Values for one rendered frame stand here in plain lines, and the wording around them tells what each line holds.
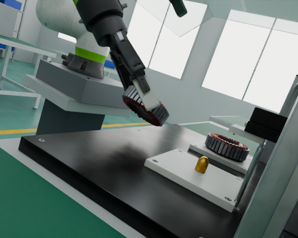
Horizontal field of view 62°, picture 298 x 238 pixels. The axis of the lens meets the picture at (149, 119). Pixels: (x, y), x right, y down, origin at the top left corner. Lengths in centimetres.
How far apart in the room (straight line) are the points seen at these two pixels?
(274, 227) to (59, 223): 20
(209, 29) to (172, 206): 533
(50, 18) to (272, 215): 92
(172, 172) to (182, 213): 10
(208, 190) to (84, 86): 57
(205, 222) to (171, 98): 526
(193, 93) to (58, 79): 459
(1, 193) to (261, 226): 26
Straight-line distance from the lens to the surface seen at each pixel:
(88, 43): 100
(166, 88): 562
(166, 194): 35
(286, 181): 25
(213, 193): 39
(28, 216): 28
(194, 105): 538
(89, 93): 86
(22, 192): 31
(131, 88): 53
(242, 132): 41
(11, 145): 42
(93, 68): 100
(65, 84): 93
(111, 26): 57
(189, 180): 40
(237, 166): 62
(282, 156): 24
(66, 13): 101
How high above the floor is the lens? 92
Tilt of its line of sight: 10 degrees down
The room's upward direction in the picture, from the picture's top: 19 degrees clockwise
